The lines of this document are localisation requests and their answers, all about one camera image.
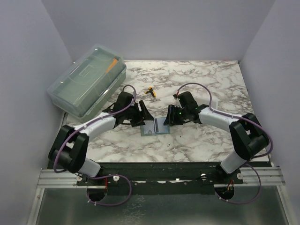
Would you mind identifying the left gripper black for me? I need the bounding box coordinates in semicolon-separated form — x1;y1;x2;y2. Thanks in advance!
124;101;154;128

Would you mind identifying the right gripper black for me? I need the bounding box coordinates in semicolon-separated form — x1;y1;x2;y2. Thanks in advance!
163;105;188;126

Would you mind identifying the green card holder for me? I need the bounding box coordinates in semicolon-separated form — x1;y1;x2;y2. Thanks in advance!
140;117;171;136

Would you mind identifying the white plastic card tray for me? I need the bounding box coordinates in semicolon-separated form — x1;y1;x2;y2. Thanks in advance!
195;97;218;110

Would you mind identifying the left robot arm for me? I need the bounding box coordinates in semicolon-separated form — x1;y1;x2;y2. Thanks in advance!
48;91;154;185

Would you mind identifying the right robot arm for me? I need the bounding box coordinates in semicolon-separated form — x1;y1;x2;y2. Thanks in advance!
164;91;270;184

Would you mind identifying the clear plastic storage box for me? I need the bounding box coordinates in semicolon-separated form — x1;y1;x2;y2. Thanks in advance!
47;45;127;123

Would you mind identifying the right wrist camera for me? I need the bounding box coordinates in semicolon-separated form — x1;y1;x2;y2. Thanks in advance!
173;94;181;107

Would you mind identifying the yellow handled hex key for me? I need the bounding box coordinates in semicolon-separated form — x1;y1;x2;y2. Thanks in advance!
139;87;157;98

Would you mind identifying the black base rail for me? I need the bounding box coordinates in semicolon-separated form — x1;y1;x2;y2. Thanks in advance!
46;160;275;196

